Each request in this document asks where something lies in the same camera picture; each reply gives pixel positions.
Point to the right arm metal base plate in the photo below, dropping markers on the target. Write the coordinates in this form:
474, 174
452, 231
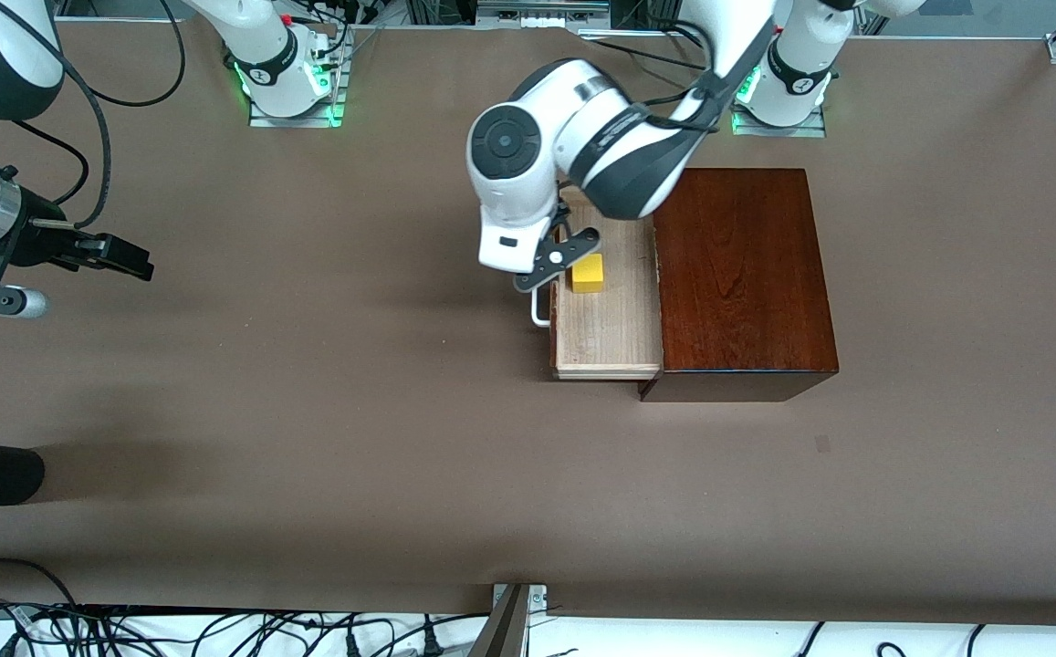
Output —
295, 122

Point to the dark metal beam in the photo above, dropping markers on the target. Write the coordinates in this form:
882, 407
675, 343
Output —
502, 630

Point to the yellow cube block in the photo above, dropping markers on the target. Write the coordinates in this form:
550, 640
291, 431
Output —
588, 274

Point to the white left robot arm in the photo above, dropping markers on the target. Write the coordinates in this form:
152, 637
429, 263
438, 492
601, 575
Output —
509, 210

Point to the aluminium frame with power strip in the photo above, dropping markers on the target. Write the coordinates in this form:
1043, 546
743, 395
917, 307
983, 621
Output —
541, 7

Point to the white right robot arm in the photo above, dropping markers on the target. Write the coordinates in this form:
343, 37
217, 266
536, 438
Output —
263, 46

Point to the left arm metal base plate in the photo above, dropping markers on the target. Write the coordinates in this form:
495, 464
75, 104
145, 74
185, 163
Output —
792, 131

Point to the dark brown wooden cabinet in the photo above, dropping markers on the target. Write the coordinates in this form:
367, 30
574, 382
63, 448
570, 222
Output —
747, 292

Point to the brown table cover sheet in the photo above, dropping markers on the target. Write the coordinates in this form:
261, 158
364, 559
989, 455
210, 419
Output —
400, 438

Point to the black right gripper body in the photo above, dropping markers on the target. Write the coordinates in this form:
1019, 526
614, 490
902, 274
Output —
32, 239

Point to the small metal bracket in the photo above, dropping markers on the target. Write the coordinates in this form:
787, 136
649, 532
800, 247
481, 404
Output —
537, 598

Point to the black power plug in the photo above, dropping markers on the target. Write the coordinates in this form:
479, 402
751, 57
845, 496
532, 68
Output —
432, 646

